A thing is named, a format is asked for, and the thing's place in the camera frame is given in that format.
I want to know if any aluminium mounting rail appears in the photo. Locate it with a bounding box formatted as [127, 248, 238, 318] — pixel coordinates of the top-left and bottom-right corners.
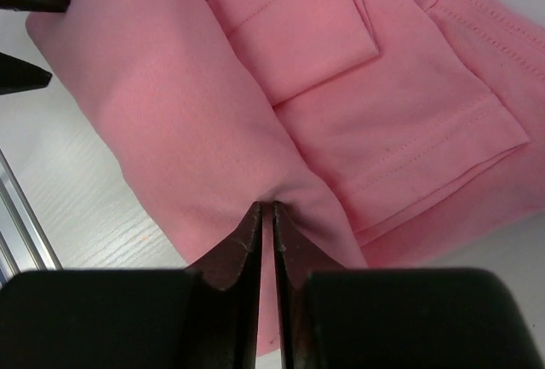
[0, 153, 62, 286]

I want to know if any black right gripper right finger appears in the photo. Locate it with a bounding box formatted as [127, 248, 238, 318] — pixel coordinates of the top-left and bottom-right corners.
[272, 203, 541, 368]

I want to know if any pink t shirt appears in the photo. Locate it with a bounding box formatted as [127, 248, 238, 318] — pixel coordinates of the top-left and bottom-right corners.
[24, 0, 545, 356]

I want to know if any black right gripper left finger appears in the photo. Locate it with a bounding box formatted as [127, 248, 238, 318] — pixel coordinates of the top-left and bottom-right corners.
[1, 204, 262, 368]

